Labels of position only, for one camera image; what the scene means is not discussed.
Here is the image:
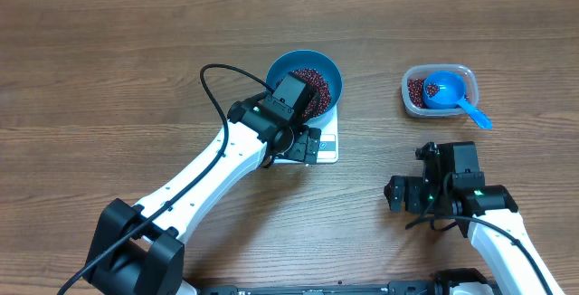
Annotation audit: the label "white digital kitchen scale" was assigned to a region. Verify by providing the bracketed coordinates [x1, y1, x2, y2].
[275, 106, 339, 165]

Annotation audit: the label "blue plastic measuring scoop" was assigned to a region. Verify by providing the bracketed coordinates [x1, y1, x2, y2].
[422, 71, 492, 129]

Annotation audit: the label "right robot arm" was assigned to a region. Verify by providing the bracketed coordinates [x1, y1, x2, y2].
[384, 141, 562, 294]

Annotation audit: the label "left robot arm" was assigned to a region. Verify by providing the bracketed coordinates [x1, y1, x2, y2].
[81, 97, 337, 295]

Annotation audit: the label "blue bowl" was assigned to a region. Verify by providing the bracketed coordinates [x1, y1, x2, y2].
[265, 50, 343, 126]

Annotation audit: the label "red beans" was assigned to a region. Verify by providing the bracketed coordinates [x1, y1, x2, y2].
[291, 68, 426, 119]

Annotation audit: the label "clear plastic container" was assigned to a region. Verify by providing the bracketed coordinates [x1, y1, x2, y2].
[401, 63, 479, 119]

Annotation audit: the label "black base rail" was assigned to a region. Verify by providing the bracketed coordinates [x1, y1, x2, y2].
[180, 279, 498, 295]

